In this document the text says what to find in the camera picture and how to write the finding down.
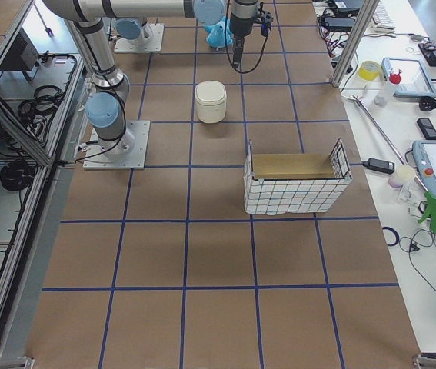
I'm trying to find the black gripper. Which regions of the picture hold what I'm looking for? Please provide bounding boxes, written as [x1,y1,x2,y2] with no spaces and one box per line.
[232,36,244,69]

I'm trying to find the cream white trash can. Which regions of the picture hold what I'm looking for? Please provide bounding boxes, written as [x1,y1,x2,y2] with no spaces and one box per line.
[195,81,227,124]

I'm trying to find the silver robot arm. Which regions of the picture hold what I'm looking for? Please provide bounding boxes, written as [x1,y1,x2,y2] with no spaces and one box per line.
[45,1,273,170]

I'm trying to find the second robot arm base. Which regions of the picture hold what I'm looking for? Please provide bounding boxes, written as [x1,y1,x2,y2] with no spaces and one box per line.
[115,18,165,53]

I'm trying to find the blue plush toy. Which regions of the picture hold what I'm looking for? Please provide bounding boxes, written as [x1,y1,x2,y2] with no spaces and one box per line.
[203,16,233,50]

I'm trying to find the black power brick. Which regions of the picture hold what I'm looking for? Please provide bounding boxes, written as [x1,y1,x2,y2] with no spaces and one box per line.
[320,17,355,32]

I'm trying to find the long metal rod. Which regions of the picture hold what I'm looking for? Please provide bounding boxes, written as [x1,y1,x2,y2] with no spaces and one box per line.
[347,95,430,192]

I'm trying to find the yellow tape roll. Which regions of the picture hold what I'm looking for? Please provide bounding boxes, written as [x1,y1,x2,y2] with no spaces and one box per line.
[358,60,381,81]

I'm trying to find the checkered cardboard box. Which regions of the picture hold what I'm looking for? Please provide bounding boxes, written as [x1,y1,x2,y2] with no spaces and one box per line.
[243,139,352,215]

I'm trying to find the clear bottle red cap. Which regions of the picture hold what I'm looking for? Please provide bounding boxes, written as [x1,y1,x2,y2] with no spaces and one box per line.
[374,69,401,108]

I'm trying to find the black power adapter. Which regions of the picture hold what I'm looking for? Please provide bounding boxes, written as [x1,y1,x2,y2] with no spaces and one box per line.
[362,158,395,175]

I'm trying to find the upper teach pendant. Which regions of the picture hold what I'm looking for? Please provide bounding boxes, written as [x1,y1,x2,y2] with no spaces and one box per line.
[381,57,436,98]

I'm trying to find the black round cap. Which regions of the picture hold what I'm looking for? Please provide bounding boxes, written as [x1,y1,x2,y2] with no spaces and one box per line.
[418,96,436,112]

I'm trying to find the black remote control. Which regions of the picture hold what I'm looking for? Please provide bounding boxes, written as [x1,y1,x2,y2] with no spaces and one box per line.
[417,118,436,141]

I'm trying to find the small white cup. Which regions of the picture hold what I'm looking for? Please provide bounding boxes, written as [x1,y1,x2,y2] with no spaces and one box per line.
[388,165,416,188]

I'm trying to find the black control box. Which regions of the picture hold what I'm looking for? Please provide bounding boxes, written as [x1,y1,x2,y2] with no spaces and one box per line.
[0,28,39,81]

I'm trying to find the green plastic gun tool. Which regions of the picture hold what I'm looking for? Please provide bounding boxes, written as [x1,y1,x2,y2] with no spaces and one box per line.
[418,191,436,234]

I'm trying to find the aluminium frame post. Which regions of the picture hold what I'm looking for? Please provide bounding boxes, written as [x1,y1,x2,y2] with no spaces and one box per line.
[331,0,379,88]

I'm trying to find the coiled black cables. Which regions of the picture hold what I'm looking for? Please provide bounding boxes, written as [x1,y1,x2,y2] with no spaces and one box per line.
[17,85,65,134]

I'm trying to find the blue tape ring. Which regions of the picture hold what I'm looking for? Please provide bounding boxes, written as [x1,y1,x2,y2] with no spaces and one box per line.
[381,226,399,248]

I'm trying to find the black cable on table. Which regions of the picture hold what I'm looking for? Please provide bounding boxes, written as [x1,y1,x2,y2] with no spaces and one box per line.
[398,227,436,327]

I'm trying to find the aluminium side rail frame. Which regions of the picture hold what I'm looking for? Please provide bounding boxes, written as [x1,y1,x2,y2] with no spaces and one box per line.
[0,0,88,361]

